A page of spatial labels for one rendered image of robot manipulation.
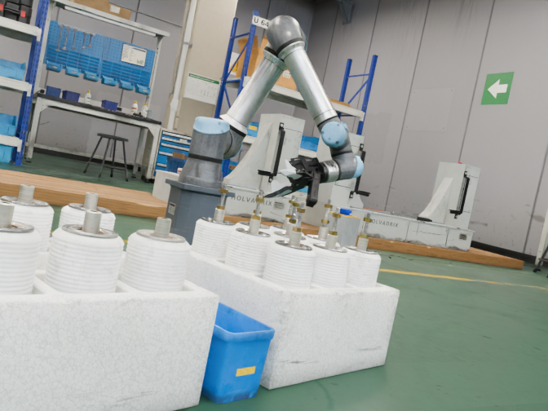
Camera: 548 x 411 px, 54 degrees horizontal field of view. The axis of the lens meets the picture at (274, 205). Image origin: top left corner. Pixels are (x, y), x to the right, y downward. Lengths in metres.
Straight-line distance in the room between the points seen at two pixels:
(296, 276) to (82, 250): 0.44
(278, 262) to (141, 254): 0.31
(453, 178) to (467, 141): 2.64
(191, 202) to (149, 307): 0.99
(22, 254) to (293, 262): 0.51
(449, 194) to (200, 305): 4.13
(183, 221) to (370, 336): 0.78
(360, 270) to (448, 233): 3.49
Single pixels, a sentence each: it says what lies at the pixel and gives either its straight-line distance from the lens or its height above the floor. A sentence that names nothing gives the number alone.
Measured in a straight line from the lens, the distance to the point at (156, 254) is 0.81.
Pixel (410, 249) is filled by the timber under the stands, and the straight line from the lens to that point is 4.30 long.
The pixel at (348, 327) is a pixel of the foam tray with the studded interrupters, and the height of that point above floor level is 0.10.
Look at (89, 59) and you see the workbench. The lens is 7.21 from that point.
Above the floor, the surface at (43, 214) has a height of 0.24.
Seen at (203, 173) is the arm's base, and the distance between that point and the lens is 1.76.
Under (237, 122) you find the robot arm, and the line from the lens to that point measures 1.91.
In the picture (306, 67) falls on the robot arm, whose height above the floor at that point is 0.74.
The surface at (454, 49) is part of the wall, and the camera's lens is 8.11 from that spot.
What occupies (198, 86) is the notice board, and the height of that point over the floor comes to 1.39.
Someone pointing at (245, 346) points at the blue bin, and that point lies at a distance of 0.91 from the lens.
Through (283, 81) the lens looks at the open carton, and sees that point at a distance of 6.70.
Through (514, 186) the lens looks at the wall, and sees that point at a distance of 6.90.
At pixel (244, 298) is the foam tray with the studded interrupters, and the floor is 0.14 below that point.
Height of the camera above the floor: 0.38
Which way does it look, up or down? 3 degrees down
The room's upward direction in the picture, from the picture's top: 11 degrees clockwise
